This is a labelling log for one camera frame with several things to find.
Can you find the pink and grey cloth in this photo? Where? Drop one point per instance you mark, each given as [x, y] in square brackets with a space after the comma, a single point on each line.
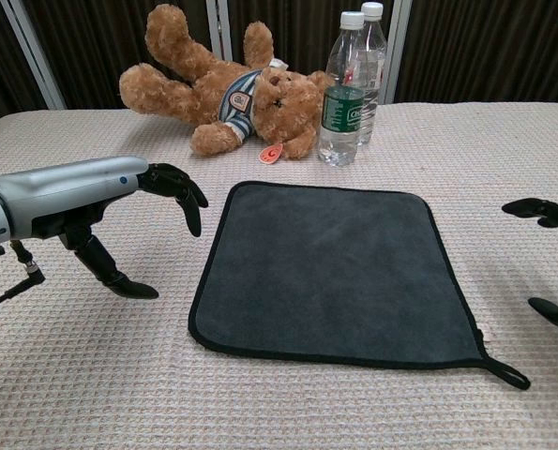
[335, 276]

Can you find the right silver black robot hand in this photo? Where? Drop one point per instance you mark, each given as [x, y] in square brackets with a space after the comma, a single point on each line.
[555, 215]

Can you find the green label water bottle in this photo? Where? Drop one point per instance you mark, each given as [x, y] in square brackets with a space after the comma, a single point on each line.
[342, 112]

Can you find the white label water bottle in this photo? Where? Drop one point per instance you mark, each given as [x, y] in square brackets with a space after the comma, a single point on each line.
[374, 42]

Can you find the beige woven tablecloth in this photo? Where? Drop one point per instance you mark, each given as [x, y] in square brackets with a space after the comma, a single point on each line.
[278, 412]

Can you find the brown plush teddy bear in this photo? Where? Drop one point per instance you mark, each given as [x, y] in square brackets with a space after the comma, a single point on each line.
[203, 89]

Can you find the orange paper hang tag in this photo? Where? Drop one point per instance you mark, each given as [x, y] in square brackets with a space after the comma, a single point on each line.
[271, 154]

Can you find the grey metal partition post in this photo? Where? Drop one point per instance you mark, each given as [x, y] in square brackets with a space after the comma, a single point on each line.
[218, 28]
[34, 51]
[396, 47]

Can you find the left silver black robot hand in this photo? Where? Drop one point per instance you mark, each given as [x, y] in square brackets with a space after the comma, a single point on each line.
[72, 187]

